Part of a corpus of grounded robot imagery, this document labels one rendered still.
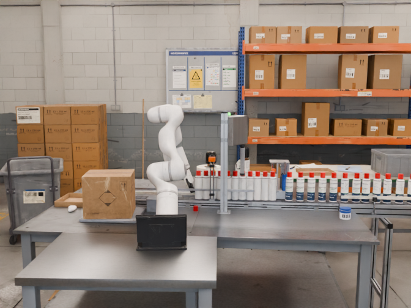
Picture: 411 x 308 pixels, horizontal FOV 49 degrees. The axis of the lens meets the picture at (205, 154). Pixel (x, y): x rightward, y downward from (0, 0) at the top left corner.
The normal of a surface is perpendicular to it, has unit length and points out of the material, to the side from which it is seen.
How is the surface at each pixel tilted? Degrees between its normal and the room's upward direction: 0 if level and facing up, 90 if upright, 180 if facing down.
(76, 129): 90
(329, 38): 90
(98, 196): 90
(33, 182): 94
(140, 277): 0
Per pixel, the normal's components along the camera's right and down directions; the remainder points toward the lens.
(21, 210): 0.29, 0.21
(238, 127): 0.76, 0.10
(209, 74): -0.08, 0.15
